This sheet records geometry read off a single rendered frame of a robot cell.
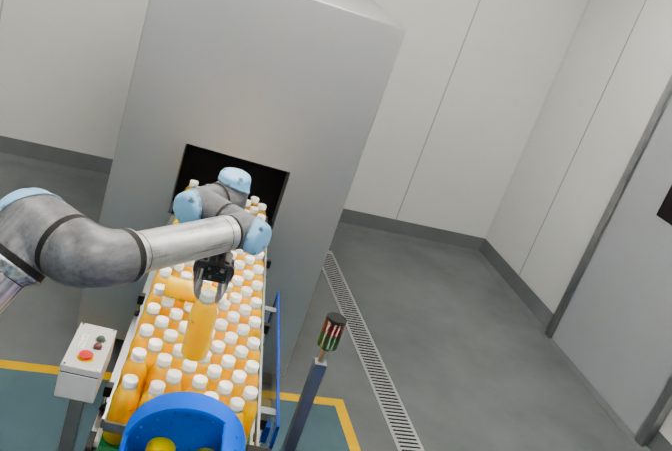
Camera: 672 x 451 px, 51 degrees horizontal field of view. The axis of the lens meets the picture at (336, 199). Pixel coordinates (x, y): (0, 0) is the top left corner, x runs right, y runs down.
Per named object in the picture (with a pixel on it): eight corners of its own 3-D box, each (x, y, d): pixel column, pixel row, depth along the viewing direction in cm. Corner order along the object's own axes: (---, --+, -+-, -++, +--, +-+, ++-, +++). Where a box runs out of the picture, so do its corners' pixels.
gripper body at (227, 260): (195, 281, 167) (204, 237, 162) (199, 262, 174) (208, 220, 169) (227, 287, 168) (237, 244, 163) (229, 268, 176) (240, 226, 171)
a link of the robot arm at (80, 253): (91, 254, 107) (282, 214, 148) (46, 222, 112) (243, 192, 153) (76, 319, 110) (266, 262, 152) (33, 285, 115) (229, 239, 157)
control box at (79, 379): (53, 396, 180) (60, 363, 176) (74, 351, 198) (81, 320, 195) (92, 404, 182) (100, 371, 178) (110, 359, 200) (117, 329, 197)
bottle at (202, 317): (194, 343, 189) (208, 285, 182) (212, 358, 185) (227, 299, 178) (174, 352, 183) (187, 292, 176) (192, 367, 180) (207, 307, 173)
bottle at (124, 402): (96, 434, 187) (110, 377, 181) (119, 425, 192) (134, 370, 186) (110, 451, 183) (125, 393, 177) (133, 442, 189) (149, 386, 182)
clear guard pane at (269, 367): (233, 548, 221) (276, 427, 205) (244, 392, 294) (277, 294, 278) (234, 548, 221) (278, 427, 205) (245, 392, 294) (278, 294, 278)
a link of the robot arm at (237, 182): (210, 169, 158) (235, 162, 165) (201, 211, 163) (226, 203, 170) (235, 184, 155) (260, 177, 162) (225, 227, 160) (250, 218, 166)
